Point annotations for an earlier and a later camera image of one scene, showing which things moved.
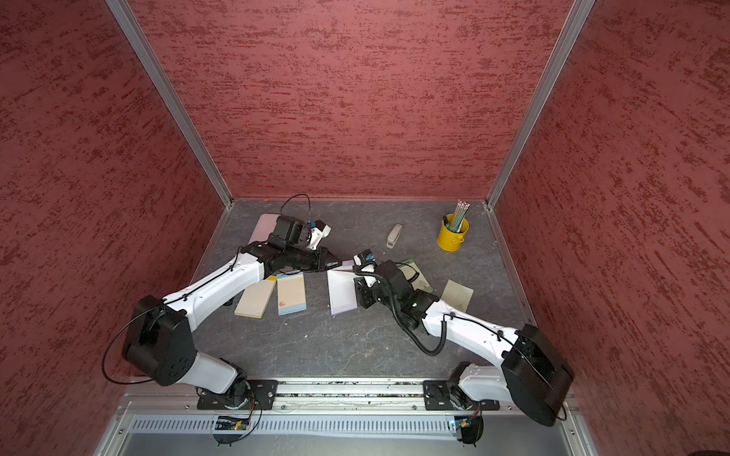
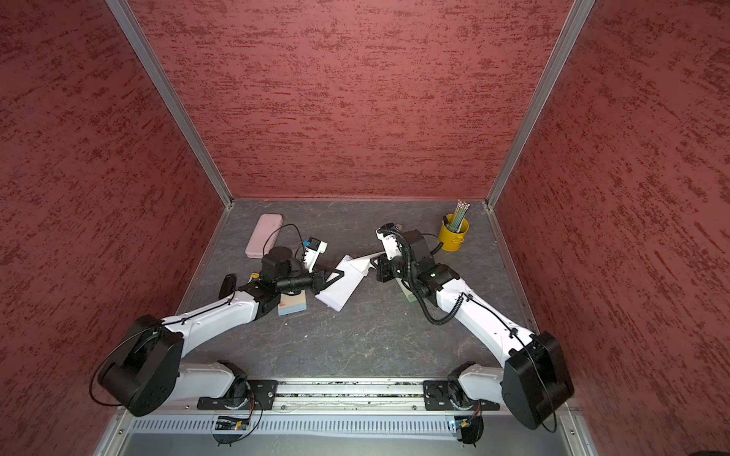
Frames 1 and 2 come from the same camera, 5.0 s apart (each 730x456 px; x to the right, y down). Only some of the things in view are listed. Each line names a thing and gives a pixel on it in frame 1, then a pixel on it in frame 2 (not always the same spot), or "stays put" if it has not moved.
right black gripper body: [372, 294] to [397, 266]
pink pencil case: [264, 226] stays put
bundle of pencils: [460, 212] stays put
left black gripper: [321, 256] to [318, 279]
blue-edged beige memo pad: [291, 293] stays put
